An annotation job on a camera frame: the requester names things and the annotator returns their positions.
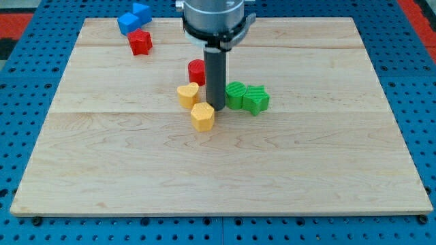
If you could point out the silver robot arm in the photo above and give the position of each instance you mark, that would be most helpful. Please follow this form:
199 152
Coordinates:
215 25

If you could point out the yellow heart block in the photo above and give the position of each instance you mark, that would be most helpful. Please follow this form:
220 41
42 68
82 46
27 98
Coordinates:
188 95

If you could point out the yellow hexagon block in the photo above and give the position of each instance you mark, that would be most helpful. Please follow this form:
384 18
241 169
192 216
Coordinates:
202 116

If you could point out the green cylinder block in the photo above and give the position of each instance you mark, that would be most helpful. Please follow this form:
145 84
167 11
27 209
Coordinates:
234 93

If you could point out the green star block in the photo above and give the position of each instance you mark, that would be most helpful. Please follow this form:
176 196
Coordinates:
255 100

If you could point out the red cylinder block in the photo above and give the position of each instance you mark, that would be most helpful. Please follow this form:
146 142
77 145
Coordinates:
196 72

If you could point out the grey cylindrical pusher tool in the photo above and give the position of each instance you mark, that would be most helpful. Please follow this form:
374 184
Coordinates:
215 77

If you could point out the wooden board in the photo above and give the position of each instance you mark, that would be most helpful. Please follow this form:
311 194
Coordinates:
117 143

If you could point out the red star block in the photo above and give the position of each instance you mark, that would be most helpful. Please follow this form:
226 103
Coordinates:
140 42

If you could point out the blue triangular block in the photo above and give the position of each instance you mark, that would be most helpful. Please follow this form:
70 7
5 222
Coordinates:
143 12

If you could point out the blue cube block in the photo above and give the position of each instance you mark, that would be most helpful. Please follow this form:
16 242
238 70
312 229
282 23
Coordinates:
128 23

